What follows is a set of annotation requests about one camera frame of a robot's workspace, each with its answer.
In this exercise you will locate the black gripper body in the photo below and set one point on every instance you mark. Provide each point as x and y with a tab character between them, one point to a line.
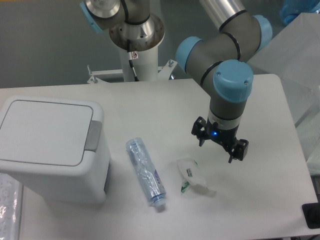
224	137

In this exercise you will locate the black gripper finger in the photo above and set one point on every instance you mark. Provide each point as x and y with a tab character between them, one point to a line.
238	150
199	130

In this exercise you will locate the white push-lid trash can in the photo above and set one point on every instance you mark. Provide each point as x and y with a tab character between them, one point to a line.
56	147

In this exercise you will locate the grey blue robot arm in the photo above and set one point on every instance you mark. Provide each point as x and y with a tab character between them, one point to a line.
219	66

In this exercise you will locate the crumpled clear plastic wrapper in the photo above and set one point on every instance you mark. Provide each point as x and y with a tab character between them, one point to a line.
194	181

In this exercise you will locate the crushed clear plastic bottle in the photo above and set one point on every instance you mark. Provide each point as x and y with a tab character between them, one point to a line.
147	174

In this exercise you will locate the black device at edge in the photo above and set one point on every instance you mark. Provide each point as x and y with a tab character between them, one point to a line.
311	212

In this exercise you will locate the translucent white storage box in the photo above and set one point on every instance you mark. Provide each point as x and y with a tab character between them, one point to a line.
294	56

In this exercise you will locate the clear bubble wrap sheet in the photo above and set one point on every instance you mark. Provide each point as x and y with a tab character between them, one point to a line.
11	194

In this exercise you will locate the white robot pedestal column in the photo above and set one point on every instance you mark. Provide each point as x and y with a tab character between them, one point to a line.
141	65

